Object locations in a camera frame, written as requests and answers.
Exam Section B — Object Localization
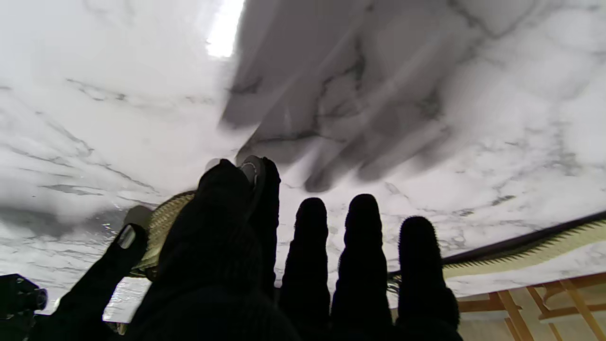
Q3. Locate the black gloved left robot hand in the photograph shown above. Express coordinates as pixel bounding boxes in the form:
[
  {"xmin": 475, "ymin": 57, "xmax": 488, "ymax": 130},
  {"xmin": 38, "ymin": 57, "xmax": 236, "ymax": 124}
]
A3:
[{"xmin": 123, "ymin": 157, "xmax": 464, "ymax": 341}]

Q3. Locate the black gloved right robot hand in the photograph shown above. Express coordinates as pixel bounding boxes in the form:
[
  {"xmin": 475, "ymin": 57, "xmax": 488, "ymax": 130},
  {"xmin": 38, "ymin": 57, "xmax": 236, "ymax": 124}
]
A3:
[{"xmin": 26, "ymin": 223, "xmax": 150, "ymax": 341}]

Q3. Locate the printed room scene backdrop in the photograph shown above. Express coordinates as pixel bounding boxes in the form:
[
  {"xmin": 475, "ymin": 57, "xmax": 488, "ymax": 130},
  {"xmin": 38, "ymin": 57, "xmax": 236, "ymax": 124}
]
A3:
[{"xmin": 457, "ymin": 272, "xmax": 606, "ymax": 341}]

